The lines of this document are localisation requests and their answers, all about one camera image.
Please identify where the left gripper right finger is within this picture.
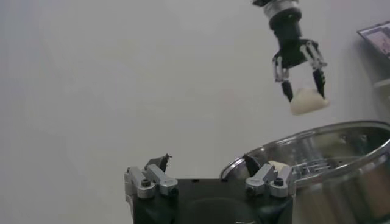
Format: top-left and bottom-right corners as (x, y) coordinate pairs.
(243, 153), (297, 198)

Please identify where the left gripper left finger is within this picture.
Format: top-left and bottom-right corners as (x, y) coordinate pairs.
(124, 153), (179, 200)

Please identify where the white steamed baozi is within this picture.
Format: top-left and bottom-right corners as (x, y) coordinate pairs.
(289, 87), (331, 116)
(268, 160), (290, 173)

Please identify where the stainless steel steamer basket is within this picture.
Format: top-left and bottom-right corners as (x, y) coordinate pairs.
(219, 120), (390, 224)

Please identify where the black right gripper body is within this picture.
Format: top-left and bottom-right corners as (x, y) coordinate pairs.
(268, 8), (310, 69)

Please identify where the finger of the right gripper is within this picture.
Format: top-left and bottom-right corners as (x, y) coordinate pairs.
(300, 41), (328, 99)
(272, 53), (295, 103)

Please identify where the dark grey open laptop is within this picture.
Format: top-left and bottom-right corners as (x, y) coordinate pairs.
(356, 20), (390, 60)

